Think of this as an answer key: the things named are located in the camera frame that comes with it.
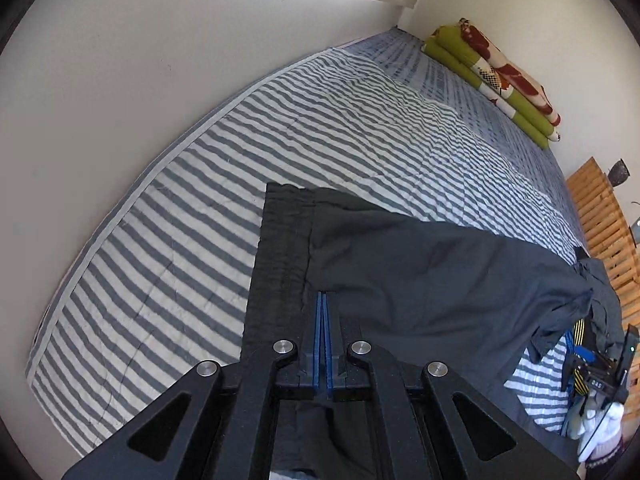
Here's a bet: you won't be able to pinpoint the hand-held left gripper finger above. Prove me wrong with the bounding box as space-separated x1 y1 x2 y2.
326 294 576 480
62 291 327 480

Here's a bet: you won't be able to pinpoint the dark grey shorts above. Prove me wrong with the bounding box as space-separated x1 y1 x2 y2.
240 182 596 476

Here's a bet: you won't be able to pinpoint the person's right hand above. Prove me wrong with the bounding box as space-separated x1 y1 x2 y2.
575 394 626 463

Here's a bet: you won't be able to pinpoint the blue and yellow ribbed garment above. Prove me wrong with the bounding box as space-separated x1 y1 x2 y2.
560 316 598 438

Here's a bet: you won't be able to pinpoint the black garment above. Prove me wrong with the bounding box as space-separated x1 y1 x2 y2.
575 247 623 356

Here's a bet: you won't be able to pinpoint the dark grey pot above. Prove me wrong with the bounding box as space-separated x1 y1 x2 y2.
607 159 630 187

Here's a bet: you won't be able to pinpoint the striped bedspread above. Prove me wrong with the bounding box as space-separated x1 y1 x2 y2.
25 27 591 461

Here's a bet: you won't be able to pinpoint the folded green floral blanket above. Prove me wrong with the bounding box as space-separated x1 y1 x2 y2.
422 17 562 150

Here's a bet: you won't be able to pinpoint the wooden slatted bed rail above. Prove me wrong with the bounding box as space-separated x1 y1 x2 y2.
565 156 640 331

